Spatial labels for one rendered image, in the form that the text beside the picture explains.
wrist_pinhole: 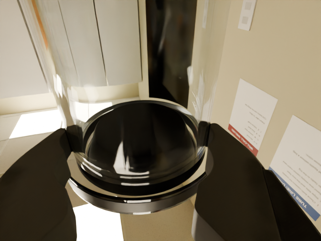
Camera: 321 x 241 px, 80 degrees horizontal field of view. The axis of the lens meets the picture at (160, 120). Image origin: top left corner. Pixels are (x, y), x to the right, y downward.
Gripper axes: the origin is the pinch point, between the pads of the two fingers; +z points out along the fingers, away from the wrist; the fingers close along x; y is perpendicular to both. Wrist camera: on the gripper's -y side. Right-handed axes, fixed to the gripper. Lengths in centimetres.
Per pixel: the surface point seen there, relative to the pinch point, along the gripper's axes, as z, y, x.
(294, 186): 34, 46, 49
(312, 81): 41, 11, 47
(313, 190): 29, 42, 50
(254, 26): 67, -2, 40
